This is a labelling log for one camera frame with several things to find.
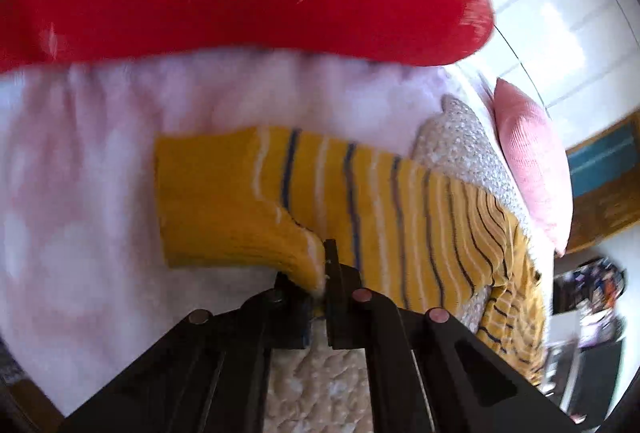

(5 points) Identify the yellow striped knit sweater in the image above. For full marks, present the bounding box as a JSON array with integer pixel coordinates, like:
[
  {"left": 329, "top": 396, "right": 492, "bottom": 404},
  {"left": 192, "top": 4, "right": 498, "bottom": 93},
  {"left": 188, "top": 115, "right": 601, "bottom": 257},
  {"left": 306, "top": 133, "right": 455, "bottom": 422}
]
[{"left": 154, "top": 128, "right": 546, "bottom": 383}]

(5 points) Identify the pile of clothes on shelf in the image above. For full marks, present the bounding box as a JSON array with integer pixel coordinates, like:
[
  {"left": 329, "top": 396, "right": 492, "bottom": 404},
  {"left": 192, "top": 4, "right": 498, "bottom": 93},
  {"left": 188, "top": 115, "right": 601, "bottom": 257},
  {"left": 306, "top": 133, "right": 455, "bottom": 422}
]
[{"left": 552, "top": 257, "right": 627, "bottom": 314}]

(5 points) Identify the beige white-dotted blanket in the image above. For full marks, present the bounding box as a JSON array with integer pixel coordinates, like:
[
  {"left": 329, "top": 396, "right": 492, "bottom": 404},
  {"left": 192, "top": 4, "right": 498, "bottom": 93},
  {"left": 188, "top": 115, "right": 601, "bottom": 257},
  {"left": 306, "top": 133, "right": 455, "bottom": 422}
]
[{"left": 261, "top": 93, "right": 551, "bottom": 433}]

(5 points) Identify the white shelf unit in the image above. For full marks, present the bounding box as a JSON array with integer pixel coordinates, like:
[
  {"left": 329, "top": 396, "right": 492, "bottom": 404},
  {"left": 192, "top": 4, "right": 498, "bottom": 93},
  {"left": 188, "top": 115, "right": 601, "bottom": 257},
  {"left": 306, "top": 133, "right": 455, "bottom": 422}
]
[{"left": 540, "top": 309, "right": 626, "bottom": 430}]

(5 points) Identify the white fluffy blanket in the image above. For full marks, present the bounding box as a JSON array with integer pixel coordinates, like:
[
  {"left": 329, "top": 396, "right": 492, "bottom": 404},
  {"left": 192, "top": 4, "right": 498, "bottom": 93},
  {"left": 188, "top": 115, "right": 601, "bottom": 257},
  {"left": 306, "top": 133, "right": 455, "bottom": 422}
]
[{"left": 1, "top": 49, "right": 490, "bottom": 415}]

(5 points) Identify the pink ribbed cushion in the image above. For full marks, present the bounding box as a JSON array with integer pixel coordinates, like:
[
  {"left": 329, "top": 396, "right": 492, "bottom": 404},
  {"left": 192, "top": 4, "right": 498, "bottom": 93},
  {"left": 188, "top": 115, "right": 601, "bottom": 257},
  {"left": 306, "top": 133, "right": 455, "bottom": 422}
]
[{"left": 494, "top": 79, "right": 574, "bottom": 257}]

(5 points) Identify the teal wooden-framed door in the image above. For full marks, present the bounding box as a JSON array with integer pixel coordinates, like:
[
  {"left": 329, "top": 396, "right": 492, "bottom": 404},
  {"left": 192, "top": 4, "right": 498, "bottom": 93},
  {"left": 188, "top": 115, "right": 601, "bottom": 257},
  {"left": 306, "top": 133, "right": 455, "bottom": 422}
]
[{"left": 566, "top": 112, "right": 639, "bottom": 254}]

